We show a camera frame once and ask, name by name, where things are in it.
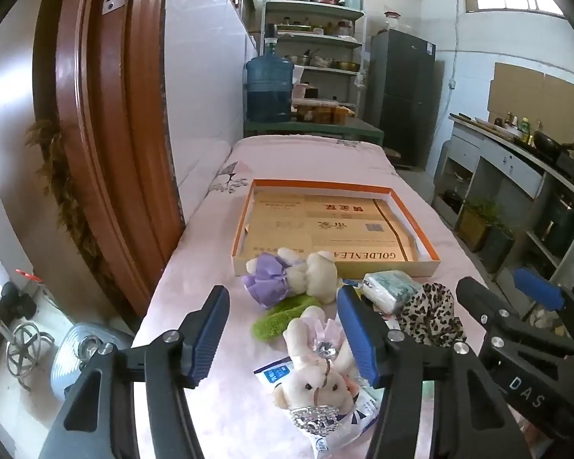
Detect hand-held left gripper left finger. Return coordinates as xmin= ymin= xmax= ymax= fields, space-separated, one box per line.
xmin=38 ymin=285 xmax=231 ymax=459

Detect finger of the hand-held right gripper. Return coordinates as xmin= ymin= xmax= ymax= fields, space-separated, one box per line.
xmin=513 ymin=268 xmax=574 ymax=340
xmin=456 ymin=276 xmax=524 ymax=352

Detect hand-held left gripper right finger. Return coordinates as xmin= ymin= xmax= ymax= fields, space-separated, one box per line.
xmin=336 ymin=285 xmax=522 ymax=459

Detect leopard print scrunchie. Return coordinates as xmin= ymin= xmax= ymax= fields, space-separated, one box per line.
xmin=395 ymin=283 xmax=468 ymax=347

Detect green print tissue pack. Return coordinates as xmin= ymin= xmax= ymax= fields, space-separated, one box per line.
xmin=361 ymin=270 xmax=424 ymax=314

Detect pink-bow plush bunny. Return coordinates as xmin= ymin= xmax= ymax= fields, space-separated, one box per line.
xmin=274 ymin=306 xmax=364 ymax=436

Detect green fuzzy headband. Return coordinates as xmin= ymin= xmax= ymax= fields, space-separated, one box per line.
xmin=253 ymin=295 xmax=322 ymax=342

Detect blue white plastic packet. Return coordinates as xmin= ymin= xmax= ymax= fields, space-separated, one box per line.
xmin=253 ymin=358 xmax=381 ymax=455

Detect purple dress plush bear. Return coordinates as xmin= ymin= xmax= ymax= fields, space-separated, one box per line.
xmin=241 ymin=247 xmax=339 ymax=309

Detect orange cardboard box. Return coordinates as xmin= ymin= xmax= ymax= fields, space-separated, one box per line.
xmin=232 ymin=179 xmax=442 ymax=279

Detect plant in dark pot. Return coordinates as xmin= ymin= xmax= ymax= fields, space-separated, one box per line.
xmin=481 ymin=222 xmax=517 ymax=273

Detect plant in yellow pot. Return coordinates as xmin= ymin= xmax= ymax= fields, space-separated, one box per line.
xmin=459 ymin=198 xmax=497 ymax=252

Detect grey electric fan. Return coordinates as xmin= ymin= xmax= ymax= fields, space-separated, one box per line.
xmin=50 ymin=322 xmax=135 ymax=402

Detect grey kitchen counter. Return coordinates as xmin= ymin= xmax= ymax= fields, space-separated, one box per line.
xmin=433 ymin=112 xmax=574 ymax=288

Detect grey gas cylinder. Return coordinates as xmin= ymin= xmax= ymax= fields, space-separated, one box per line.
xmin=437 ymin=140 xmax=453 ymax=180

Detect black wok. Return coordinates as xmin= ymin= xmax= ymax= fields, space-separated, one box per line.
xmin=533 ymin=131 xmax=574 ymax=156

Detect row of condiment bottles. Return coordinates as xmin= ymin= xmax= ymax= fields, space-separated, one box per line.
xmin=492 ymin=112 xmax=546 ymax=144

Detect cardboard sheet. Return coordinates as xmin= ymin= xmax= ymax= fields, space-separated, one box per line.
xmin=488 ymin=62 xmax=574 ymax=130

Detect dark refrigerator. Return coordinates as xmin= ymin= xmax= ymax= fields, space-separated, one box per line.
xmin=366 ymin=29 xmax=438 ymax=169

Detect green table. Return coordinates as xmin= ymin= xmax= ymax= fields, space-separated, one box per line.
xmin=243 ymin=117 xmax=386 ymax=146

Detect row of amber food jars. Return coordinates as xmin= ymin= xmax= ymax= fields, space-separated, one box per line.
xmin=292 ymin=98 xmax=359 ymax=125

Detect brown wooden door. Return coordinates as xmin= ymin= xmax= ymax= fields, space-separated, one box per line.
xmin=31 ymin=0 xmax=187 ymax=319

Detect blue water jug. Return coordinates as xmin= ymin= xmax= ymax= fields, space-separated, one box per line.
xmin=245 ymin=24 xmax=295 ymax=122

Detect white metal shelf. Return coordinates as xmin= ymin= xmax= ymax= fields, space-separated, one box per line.
xmin=263 ymin=0 xmax=367 ymax=120

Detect metal wire frame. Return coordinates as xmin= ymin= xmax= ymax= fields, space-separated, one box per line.
xmin=5 ymin=322 xmax=53 ymax=390

